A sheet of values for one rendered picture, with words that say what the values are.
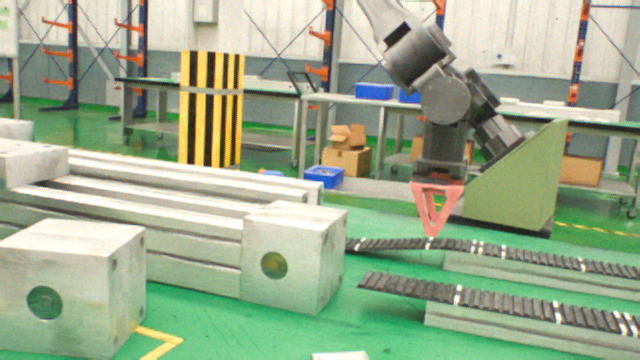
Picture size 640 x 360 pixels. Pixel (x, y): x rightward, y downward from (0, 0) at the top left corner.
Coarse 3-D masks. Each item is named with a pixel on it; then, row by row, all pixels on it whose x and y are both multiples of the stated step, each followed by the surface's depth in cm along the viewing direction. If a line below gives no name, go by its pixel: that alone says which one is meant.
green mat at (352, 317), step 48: (480, 240) 93; (528, 240) 95; (480, 288) 71; (528, 288) 73; (144, 336) 53; (192, 336) 53; (240, 336) 54; (288, 336) 55; (336, 336) 56; (384, 336) 56; (432, 336) 57; (480, 336) 58
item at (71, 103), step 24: (72, 0) 992; (144, 0) 937; (72, 24) 1002; (120, 24) 895; (144, 24) 948; (72, 48) 1008; (144, 48) 958; (72, 72) 1017; (144, 72) 967; (72, 96) 1027; (144, 96) 976
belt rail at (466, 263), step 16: (448, 256) 77; (464, 256) 76; (480, 256) 76; (464, 272) 77; (480, 272) 76; (496, 272) 75; (512, 272) 75; (528, 272) 75; (544, 272) 73; (560, 272) 73; (576, 272) 72; (576, 288) 72; (592, 288) 72; (608, 288) 71; (624, 288) 71
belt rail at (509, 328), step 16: (432, 304) 59; (448, 304) 58; (432, 320) 59; (448, 320) 59; (464, 320) 59; (480, 320) 58; (496, 320) 57; (512, 320) 57; (528, 320) 56; (496, 336) 58; (512, 336) 57; (528, 336) 57; (544, 336) 56; (560, 336) 56; (576, 336) 55; (592, 336) 55; (608, 336) 54; (624, 336) 54; (576, 352) 55; (592, 352) 55; (608, 352) 54; (624, 352) 54
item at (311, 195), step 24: (72, 168) 90; (96, 168) 88; (120, 168) 87; (144, 168) 94; (168, 168) 93; (192, 168) 92; (192, 192) 85; (216, 192) 84; (240, 192) 81; (264, 192) 80; (288, 192) 79; (312, 192) 86
